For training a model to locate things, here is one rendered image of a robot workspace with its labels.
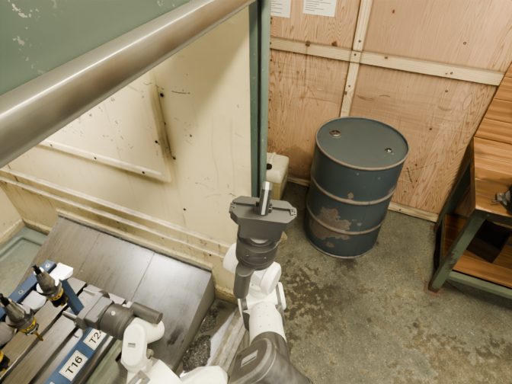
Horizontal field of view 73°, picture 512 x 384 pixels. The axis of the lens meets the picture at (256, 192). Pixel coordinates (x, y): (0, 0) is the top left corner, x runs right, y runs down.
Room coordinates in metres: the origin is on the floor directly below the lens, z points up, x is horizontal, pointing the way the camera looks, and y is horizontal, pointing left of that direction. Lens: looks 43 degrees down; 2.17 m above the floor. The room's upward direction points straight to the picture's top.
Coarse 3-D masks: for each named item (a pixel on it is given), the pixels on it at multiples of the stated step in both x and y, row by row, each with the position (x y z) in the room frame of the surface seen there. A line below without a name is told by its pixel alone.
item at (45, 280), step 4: (40, 268) 0.61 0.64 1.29; (40, 272) 0.60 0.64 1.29; (44, 272) 0.60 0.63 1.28; (36, 276) 0.59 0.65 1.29; (40, 276) 0.59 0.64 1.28; (44, 276) 0.59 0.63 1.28; (48, 276) 0.60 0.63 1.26; (40, 280) 0.58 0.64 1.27; (44, 280) 0.59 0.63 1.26; (48, 280) 0.59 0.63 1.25; (52, 280) 0.60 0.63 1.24; (40, 284) 0.58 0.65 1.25; (44, 284) 0.58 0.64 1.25; (48, 284) 0.59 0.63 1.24; (52, 284) 0.59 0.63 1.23; (40, 288) 0.58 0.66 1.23; (44, 288) 0.58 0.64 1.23; (48, 288) 0.58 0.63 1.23
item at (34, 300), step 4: (32, 292) 0.58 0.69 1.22; (36, 292) 0.58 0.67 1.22; (28, 296) 0.56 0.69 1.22; (32, 296) 0.56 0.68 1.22; (36, 296) 0.56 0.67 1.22; (40, 296) 0.56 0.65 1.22; (44, 296) 0.56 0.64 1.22; (24, 300) 0.55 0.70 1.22; (28, 300) 0.55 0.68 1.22; (32, 300) 0.55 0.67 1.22; (36, 300) 0.55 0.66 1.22; (40, 300) 0.55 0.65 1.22; (44, 300) 0.55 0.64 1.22; (20, 304) 0.54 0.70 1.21; (24, 304) 0.54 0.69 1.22; (28, 304) 0.54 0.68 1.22; (32, 304) 0.54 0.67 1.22; (36, 304) 0.54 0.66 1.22; (40, 304) 0.54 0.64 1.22; (44, 304) 0.54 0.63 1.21; (32, 308) 0.52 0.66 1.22; (36, 308) 0.52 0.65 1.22
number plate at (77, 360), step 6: (78, 354) 0.50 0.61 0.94; (72, 360) 0.48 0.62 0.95; (78, 360) 0.48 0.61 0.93; (84, 360) 0.49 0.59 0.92; (66, 366) 0.46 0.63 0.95; (72, 366) 0.46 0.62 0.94; (78, 366) 0.47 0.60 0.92; (60, 372) 0.44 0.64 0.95; (66, 372) 0.44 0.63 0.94; (72, 372) 0.45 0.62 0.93; (72, 378) 0.43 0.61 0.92
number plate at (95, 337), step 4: (92, 332) 0.57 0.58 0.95; (96, 332) 0.58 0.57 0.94; (100, 332) 0.58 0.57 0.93; (88, 336) 0.56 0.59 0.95; (92, 336) 0.56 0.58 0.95; (96, 336) 0.57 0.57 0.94; (100, 336) 0.57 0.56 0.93; (84, 340) 0.55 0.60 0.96; (88, 340) 0.55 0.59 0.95; (92, 340) 0.55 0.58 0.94; (96, 340) 0.56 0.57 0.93; (100, 340) 0.56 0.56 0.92; (88, 344) 0.54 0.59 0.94; (92, 344) 0.54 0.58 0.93; (96, 344) 0.54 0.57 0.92; (92, 348) 0.53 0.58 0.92
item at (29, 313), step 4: (24, 308) 0.52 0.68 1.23; (28, 308) 0.52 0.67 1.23; (28, 312) 0.50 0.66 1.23; (32, 312) 0.51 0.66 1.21; (24, 316) 0.49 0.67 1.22; (28, 316) 0.50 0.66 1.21; (32, 316) 0.50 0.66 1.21; (8, 320) 0.48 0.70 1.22; (20, 320) 0.48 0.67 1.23; (24, 320) 0.48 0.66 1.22; (28, 320) 0.49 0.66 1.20; (8, 324) 0.47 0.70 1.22; (12, 324) 0.47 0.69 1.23; (16, 324) 0.47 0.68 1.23; (20, 324) 0.47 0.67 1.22; (24, 324) 0.48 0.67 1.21
